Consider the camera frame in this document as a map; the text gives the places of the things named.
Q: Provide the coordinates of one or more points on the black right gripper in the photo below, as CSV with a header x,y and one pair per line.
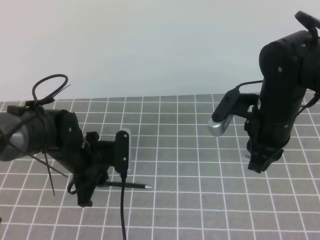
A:
x,y
271,120

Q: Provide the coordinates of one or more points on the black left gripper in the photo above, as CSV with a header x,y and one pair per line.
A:
x,y
85,156

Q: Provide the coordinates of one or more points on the black pen silver tip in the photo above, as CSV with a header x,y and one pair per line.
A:
x,y
129,185

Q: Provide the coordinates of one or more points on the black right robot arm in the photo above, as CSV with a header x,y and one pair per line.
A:
x,y
290,66

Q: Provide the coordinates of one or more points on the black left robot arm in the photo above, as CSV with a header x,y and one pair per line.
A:
x,y
25,132

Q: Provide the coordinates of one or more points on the grey grid tablecloth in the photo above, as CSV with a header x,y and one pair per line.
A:
x,y
202,187

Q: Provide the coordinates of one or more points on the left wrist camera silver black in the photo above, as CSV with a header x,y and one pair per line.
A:
x,y
123,152

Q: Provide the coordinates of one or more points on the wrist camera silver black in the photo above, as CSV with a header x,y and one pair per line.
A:
x,y
123,152
222,115

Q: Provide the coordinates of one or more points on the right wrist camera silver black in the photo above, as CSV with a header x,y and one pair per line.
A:
x,y
222,115

